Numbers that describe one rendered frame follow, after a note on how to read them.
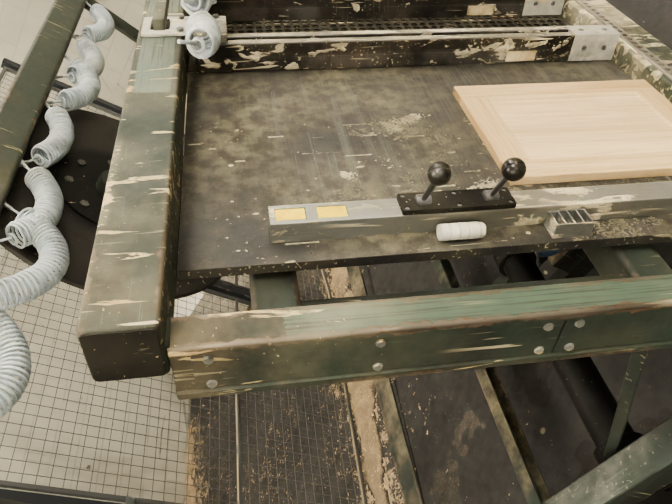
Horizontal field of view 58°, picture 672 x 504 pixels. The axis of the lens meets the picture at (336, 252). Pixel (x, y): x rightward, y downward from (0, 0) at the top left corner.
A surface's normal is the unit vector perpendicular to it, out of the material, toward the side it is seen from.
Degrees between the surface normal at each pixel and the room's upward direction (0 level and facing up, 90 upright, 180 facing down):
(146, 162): 60
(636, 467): 0
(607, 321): 90
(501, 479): 0
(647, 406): 0
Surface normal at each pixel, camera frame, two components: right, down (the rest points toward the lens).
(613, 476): -0.83, -0.31
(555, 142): 0.04, -0.74
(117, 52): 0.13, 0.69
